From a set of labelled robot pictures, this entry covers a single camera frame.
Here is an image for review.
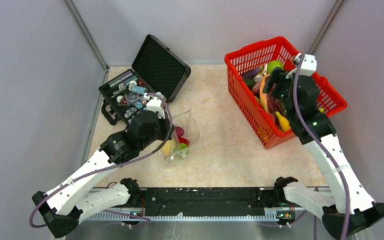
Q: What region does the yellow lemon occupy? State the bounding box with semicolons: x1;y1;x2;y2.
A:
160;139;177;157

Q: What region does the purple sweet potato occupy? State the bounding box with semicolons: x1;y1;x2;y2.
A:
175;126;185;138

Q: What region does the green starfruit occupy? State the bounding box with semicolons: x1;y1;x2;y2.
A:
175;143;190;158

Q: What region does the clear zip top bag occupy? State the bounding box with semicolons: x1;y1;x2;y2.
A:
160;108;201;163

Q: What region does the red plastic basket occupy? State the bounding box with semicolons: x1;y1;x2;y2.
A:
224;36;348;150

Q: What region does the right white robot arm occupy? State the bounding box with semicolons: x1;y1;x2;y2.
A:
263;67;384;240

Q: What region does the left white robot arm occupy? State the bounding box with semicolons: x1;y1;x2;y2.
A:
29;108;174;239

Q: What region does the green apple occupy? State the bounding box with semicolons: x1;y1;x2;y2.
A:
267;60;284;74

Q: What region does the dark green avocado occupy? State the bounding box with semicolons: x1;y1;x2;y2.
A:
242;77;256;89

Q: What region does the black open case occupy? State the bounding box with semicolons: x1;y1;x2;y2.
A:
98;34;191;126

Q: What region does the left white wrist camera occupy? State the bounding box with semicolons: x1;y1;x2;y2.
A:
143;93;166;119

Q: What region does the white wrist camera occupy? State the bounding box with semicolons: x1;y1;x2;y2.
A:
286;52;318;79
143;93;166;119

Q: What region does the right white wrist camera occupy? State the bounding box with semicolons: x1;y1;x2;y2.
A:
286;52;318;79

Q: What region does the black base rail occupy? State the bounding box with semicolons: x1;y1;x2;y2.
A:
109;187;307;218

